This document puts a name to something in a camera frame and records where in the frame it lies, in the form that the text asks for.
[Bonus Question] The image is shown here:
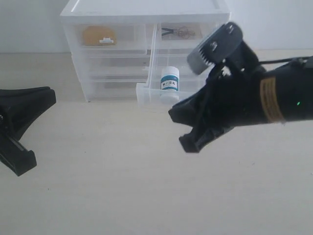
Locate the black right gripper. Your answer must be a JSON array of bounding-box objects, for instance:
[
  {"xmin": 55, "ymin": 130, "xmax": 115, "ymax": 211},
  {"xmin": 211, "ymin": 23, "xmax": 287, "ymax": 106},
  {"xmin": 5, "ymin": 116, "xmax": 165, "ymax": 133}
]
[{"xmin": 168, "ymin": 63, "xmax": 268, "ymax": 153}]

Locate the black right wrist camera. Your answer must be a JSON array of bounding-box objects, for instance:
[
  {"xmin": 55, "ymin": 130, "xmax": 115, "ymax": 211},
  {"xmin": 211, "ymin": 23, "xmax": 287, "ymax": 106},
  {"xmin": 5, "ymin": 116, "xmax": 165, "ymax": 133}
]
[{"xmin": 186, "ymin": 22, "xmax": 260, "ymax": 75}]

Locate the yellow cheese wedge toy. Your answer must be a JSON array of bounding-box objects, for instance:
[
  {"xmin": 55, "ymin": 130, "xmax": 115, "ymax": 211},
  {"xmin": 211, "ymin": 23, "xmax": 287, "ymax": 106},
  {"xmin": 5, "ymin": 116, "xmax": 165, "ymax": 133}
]
[{"xmin": 82, "ymin": 25, "xmax": 117, "ymax": 46}]

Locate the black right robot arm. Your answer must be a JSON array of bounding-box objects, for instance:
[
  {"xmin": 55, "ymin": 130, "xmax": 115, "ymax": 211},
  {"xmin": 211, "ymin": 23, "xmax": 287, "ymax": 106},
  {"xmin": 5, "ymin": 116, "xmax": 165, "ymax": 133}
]
[{"xmin": 169, "ymin": 58, "xmax": 313, "ymax": 153}]

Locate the white blue pill bottle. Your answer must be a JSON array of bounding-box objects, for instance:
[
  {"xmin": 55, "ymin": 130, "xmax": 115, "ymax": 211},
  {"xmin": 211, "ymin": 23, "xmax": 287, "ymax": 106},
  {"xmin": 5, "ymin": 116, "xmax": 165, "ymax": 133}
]
[{"xmin": 160, "ymin": 66, "xmax": 179, "ymax": 105}]

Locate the white plastic drawer cabinet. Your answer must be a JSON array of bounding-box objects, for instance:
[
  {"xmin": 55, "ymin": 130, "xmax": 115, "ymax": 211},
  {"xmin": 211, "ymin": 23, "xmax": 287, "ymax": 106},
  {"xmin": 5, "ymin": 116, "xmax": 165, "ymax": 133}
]
[{"xmin": 60, "ymin": 0, "xmax": 231, "ymax": 102}]

